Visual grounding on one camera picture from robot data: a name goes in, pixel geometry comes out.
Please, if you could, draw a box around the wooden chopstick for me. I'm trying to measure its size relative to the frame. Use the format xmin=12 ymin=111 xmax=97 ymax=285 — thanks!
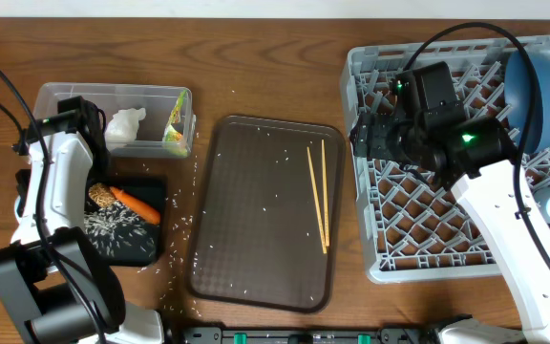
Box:
xmin=307 ymin=147 xmax=328 ymax=254
xmin=321 ymin=140 xmax=330 ymax=247

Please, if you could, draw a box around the blue plate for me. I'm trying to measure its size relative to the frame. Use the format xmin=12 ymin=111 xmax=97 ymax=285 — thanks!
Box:
xmin=504 ymin=51 xmax=550 ymax=154

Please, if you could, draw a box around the yellow green snack wrapper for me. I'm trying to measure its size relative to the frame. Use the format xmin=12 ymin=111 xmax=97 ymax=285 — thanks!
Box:
xmin=162 ymin=90 xmax=188 ymax=142

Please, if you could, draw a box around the orange carrot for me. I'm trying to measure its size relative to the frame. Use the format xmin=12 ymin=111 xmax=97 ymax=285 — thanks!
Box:
xmin=109 ymin=186 xmax=161 ymax=225

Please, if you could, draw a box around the white paper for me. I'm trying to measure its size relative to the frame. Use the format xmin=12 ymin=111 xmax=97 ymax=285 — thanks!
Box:
xmin=104 ymin=108 xmax=146 ymax=143

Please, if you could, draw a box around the white rice pile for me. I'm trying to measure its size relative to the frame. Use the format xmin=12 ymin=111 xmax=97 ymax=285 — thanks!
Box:
xmin=84 ymin=203 xmax=159 ymax=266

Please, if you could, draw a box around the brown food scrap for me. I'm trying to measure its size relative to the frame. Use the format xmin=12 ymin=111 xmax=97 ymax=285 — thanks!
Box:
xmin=88 ymin=183 xmax=116 ymax=208

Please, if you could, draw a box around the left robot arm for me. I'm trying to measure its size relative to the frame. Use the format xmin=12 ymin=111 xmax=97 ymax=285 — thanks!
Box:
xmin=0 ymin=97 xmax=167 ymax=343

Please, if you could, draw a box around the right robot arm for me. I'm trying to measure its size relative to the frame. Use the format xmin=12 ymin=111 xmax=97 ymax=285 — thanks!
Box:
xmin=350 ymin=62 xmax=550 ymax=343

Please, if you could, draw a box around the brown serving tray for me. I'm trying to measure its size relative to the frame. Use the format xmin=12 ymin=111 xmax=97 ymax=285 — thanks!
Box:
xmin=186 ymin=115 xmax=346 ymax=313

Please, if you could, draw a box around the clear plastic bin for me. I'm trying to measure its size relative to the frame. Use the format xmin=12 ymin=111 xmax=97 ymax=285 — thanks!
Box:
xmin=33 ymin=82 xmax=196 ymax=159

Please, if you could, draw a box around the black plastic tray bin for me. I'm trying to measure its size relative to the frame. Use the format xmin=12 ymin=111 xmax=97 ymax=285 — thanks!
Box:
xmin=84 ymin=177 xmax=166 ymax=267

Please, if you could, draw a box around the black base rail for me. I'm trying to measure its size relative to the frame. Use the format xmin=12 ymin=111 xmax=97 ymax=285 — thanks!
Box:
xmin=178 ymin=327 xmax=441 ymax=344

